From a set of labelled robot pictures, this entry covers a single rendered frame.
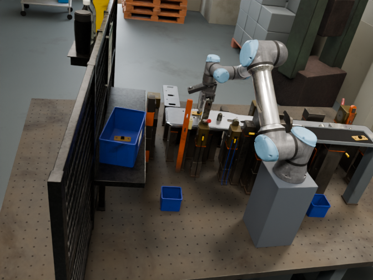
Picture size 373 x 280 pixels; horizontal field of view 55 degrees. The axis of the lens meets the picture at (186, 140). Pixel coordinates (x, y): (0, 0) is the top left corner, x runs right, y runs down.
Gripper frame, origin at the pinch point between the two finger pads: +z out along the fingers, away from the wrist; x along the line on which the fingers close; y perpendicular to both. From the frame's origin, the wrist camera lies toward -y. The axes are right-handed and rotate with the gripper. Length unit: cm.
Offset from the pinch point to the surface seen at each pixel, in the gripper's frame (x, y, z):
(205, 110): -21.4, -1.0, -12.0
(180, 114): -2.0, -10.9, 2.6
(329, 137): -41, 63, -15
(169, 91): 26.1, -16.6, 2.7
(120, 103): -0.2, -47.3, 0.3
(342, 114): 12, 102, -2
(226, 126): -12.6, 15.6, 2.2
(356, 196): -42, 96, 24
